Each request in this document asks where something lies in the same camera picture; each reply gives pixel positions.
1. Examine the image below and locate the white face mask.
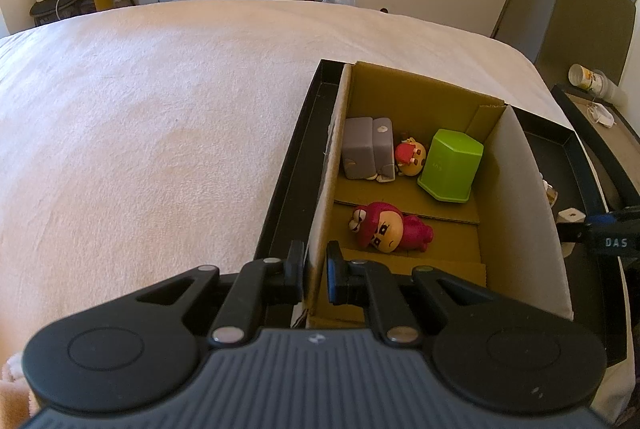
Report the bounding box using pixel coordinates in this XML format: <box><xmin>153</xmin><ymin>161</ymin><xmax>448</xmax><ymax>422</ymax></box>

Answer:
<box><xmin>587</xmin><ymin>103</ymin><xmax>621</xmax><ymax>128</ymax></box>

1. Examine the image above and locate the white paper cup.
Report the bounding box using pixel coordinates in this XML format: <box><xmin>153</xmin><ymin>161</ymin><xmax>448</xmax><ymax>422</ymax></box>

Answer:
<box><xmin>568</xmin><ymin>63</ymin><xmax>606</xmax><ymax>91</ymax></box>

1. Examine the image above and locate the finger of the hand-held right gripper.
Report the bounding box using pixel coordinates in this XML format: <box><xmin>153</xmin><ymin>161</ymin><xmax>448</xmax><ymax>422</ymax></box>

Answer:
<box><xmin>556</xmin><ymin>220</ymin><xmax>593</xmax><ymax>246</ymax></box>

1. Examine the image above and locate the green plastic container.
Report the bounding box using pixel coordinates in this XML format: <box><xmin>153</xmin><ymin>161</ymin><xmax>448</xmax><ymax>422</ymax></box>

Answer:
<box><xmin>417</xmin><ymin>128</ymin><xmax>485</xmax><ymax>204</ymax></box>

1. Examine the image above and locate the black bedside table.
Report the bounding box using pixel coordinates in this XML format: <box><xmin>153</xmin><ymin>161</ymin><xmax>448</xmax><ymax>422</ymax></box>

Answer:
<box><xmin>550</xmin><ymin>84</ymin><xmax>640</xmax><ymax>210</ymax></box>

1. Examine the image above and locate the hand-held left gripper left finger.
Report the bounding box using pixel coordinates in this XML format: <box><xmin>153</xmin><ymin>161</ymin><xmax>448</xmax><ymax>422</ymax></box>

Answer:
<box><xmin>131</xmin><ymin>239</ymin><xmax>307</xmax><ymax>349</ymax></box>

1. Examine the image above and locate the small red yellow figure toy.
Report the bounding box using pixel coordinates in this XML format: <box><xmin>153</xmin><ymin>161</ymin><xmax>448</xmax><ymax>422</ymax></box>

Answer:
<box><xmin>394</xmin><ymin>137</ymin><xmax>428</xmax><ymax>178</ymax></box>

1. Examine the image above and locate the grey block toy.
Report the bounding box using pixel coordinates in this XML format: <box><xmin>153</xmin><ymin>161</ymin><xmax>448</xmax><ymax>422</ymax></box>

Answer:
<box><xmin>341</xmin><ymin>116</ymin><xmax>399</xmax><ymax>182</ymax></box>

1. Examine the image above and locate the small white cube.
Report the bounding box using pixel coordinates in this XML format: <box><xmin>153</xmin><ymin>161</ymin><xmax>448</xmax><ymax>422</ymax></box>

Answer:
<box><xmin>556</xmin><ymin>206</ymin><xmax>586</xmax><ymax>226</ymax></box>

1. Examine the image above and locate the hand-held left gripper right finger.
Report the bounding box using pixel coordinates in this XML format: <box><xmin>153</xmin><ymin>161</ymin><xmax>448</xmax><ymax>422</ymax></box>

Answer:
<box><xmin>325</xmin><ymin>241</ymin><xmax>503</xmax><ymax>351</ymax></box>

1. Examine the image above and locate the clear plastic cup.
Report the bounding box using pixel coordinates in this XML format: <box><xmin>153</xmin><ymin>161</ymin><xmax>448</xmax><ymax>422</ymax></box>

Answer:
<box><xmin>597</xmin><ymin>71</ymin><xmax>629</xmax><ymax>102</ymax></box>

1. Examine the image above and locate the black tray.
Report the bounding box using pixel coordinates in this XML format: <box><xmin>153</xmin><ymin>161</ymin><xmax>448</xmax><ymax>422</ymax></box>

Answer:
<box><xmin>252</xmin><ymin>59</ymin><xmax>629</xmax><ymax>366</ymax></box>

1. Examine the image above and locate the brown cardboard box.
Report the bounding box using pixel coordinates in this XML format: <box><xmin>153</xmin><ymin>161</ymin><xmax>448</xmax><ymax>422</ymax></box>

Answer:
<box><xmin>302</xmin><ymin>61</ymin><xmax>574</xmax><ymax>331</ymax></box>

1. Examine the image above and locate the small white yellow toy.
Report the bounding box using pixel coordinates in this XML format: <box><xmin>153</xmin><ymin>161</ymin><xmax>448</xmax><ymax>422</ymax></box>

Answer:
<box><xmin>541</xmin><ymin>179</ymin><xmax>559</xmax><ymax>210</ymax></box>

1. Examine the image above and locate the magenta figure toy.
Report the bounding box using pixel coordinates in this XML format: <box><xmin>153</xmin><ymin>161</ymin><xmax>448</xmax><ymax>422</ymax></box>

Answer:
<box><xmin>348</xmin><ymin>202</ymin><xmax>435</xmax><ymax>254</ymax></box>

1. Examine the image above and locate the peach fleece cloth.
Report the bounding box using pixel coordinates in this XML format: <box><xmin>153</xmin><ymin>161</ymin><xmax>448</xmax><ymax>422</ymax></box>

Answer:
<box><xmin>0</xmin><ymin>353</ymin><xmax>32</xmax><ymax>429</ymax></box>

